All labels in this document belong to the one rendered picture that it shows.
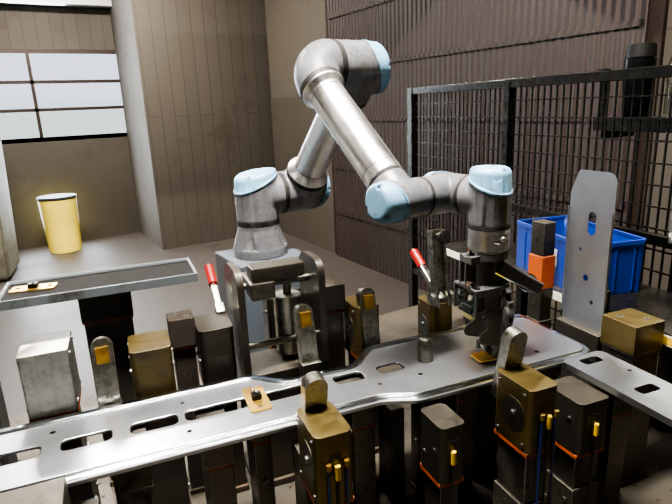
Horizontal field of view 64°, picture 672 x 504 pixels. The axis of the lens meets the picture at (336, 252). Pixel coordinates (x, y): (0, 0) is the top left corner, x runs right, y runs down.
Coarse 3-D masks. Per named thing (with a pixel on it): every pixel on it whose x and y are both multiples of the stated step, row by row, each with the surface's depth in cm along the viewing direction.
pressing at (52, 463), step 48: (432, 336) 117; (528, 336) 115; (240, 384) 100; (288, 384) 99; (336, 384) 99; (384, 384) 98; (432, 384) 97; (480, 384) 98; (0, 432) 87; (48, 432) 87; (96, 432) 87; (144, 432) 86; (192, 432) 86; (240, 432) 86; (0, 480) 76; (48, 480) 76
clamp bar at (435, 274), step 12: (432, 240) 119; (444, 240) 117; (432, 252) 119; (444, 252) 120; (432, 264) 120; (444, 264) 121; (432, 276) 121; (444, 276) 121; (432, 288) 121; (444, 288) 122; (444, 300) 123
